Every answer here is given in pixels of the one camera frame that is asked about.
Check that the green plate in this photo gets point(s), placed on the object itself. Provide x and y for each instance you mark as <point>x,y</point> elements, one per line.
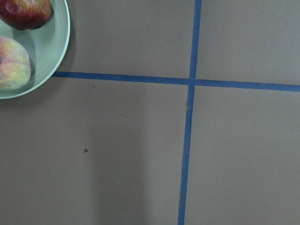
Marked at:
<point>46,47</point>

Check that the pink green peach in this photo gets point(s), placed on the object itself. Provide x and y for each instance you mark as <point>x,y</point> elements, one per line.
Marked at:
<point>15,69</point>

